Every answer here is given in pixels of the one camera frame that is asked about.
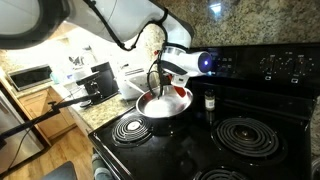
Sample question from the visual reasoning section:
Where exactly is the white toaster appliance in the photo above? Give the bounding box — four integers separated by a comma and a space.
116, 68, 156, 100

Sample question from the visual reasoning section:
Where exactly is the wooden base cabinet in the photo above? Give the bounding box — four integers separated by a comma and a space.
19, 87, 75, 140

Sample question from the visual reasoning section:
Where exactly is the hanging kitchen towel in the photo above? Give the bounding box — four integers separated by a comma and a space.
92, 153, 114, 180

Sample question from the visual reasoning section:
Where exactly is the stainless steel pan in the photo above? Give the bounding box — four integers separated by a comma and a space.
136, 85, 193, 118

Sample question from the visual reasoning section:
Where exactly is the black coffee maker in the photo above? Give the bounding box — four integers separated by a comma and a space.
76, 62, 118, 107

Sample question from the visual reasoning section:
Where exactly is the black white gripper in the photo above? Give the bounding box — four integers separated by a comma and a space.
169, 75, 189, 87

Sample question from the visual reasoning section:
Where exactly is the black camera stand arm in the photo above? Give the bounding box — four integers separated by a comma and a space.
0, 93, 100, 150

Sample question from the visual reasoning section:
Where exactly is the dark chair seat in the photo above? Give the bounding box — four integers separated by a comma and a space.
41, 161, 77, 180

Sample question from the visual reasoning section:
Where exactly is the black electric stove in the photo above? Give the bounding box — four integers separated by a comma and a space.
89, 43, 320, 180

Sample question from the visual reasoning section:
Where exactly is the red silicone spatula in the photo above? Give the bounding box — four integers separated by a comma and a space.
167, 74, 186, 98

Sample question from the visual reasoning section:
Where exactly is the small spice jar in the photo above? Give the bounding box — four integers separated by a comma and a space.
205, 89, 215, 111

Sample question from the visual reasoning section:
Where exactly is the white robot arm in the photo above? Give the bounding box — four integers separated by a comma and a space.
0, 0, 212, 87

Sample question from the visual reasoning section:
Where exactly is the silver toaster oven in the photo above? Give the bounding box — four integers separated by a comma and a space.
8, 64, 52, 91

